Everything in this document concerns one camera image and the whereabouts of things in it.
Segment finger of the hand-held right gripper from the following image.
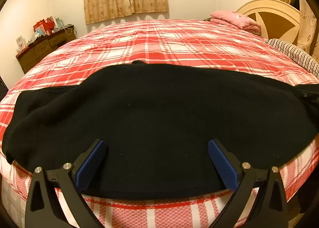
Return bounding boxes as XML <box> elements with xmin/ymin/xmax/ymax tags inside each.
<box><xmin>296</xmin><ymin>86</ymin><xmax>319</xmax><ymax>109</ymax></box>

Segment bed with red plaid sheet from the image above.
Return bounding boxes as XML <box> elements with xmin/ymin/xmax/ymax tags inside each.
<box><xmin>0</xmin><ymin>19</ymin><xmax>319</xmax><ymax>228</ymax></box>

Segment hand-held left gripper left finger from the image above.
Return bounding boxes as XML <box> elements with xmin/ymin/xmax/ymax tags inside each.
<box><xmin>25</xmin><ymin>139</ymin><xmax>107</xmax><ymax>228</ymax></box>

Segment brown wooden desk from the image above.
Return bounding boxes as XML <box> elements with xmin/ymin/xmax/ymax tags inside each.
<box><xmin>16</xmin><ymin>26</ymin><xmax>76</xmax><ymax>74</ymax></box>

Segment cream wooden headboard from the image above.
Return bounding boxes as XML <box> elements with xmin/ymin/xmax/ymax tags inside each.
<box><xmin>235</xmin><ymin>0</ymin><xmax>308</xmax><ymax>47</ymax></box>

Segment striped pillow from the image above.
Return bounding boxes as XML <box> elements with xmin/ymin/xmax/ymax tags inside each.
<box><xmin>265</xmin><ymin>38</ymin><xmax>319</xmax><ymax>79</ymax></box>

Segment red gift bag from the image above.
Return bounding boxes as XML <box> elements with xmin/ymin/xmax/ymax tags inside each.
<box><xmin>33</xmin><ymin>18</ymin><xmax>55</xmax><ymax>35</ymax></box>

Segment pink folded blanket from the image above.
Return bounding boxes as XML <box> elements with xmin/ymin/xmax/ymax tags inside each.
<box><xmin>209</xmin><ymin>10</ymin><xmax>262</xmax><ymax>35</ymax></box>

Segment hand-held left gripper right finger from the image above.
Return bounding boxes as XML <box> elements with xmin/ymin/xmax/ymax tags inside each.
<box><xmin>208</xmin><ymin>139</ymin><xmax>289</xmax><ymax>228</ymax></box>

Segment black pants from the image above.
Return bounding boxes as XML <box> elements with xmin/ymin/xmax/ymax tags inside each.
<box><xmin>1</xmin><ymin>61</ymin><xmax>319</xmax><ymax>200</ymax></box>

